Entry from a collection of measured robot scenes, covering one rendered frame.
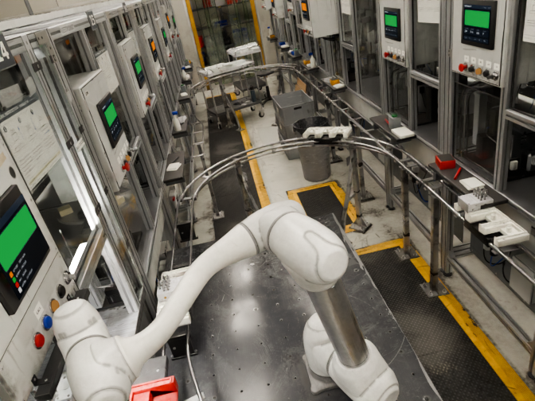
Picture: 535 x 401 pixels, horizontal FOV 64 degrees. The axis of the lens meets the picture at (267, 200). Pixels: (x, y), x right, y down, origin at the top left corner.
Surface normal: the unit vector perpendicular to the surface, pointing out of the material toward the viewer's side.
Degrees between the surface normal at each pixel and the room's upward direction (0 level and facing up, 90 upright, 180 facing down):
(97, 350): 4
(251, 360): 0
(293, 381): 0
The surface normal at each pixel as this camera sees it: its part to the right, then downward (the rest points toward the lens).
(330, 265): 0.50, 0.24
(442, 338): -0.18, -0.87
